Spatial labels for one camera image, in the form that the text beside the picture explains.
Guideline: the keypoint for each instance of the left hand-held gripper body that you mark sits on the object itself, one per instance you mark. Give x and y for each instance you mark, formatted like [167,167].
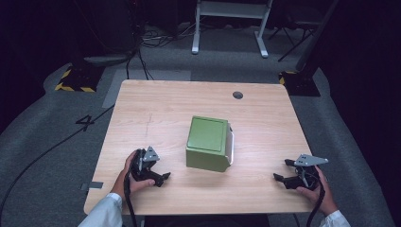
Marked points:
[141,168]

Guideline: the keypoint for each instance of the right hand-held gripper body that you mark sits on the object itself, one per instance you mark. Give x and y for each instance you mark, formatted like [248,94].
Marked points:
[306,176]

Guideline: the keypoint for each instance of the green storage box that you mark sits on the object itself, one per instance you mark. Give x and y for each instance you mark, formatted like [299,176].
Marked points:
[206,140]

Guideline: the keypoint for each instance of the translucent drawer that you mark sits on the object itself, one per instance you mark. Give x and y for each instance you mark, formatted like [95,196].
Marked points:
[230,145]

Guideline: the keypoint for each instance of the person's left hand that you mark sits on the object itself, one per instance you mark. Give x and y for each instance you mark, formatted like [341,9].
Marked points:
[134,186]

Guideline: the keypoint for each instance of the person's right hand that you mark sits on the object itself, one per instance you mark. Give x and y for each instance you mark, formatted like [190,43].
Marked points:
[321,198]

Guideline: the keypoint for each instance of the grey tape piece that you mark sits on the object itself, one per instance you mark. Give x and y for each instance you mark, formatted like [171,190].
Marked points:
[95,185]

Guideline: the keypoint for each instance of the person's right white sleeve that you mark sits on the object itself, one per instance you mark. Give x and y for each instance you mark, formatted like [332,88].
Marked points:
[335,220]

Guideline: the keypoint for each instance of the person's white sleeve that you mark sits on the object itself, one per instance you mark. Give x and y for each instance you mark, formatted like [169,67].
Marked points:
[335,220]
[102,213]

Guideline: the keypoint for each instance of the person's left white sleeve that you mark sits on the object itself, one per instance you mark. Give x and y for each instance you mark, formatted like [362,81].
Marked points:
[102,213]

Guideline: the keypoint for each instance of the black stand with yellow base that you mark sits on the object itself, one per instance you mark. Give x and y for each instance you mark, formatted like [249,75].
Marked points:
[302,80]

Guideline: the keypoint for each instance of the black yellow striped stand base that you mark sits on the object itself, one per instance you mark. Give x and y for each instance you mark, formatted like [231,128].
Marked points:
[78,80]

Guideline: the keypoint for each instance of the black tripod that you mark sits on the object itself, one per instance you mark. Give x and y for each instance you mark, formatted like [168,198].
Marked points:
[293,38]

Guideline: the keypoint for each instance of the white metal table frame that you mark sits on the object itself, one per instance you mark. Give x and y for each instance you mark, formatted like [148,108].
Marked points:
[231,9]

